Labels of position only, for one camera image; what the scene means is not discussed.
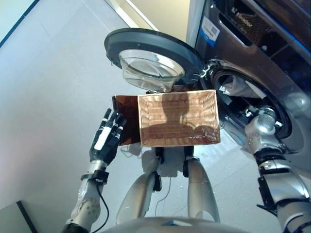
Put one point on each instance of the blue QR code sticker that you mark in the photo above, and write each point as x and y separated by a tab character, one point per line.
210	31

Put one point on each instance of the black skirting strip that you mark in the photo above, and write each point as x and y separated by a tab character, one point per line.
17	24
25	216

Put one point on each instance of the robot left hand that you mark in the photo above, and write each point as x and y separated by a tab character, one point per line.
107	140

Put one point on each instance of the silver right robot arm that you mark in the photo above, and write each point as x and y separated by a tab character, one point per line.
274	157

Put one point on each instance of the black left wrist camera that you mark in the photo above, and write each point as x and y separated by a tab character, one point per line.
97	177

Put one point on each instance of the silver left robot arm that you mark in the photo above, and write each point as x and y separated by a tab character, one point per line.
87	204

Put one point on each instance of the white garment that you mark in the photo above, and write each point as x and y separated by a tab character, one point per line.
240	87

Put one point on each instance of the wicker laundry basket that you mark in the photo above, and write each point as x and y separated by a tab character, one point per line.
179	116

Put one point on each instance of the round washing machine door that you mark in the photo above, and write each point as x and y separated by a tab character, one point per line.
150	38

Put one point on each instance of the grey washing machine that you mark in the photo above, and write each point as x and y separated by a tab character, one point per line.
267	63

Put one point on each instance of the small blue sticker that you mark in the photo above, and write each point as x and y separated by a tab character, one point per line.
240	141

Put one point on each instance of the blue washer control panel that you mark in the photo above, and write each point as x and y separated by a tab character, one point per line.
267	31

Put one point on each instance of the white side panel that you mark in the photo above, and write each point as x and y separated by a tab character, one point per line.
193	19

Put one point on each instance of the grey robot waist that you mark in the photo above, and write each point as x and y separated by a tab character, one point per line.
170	224

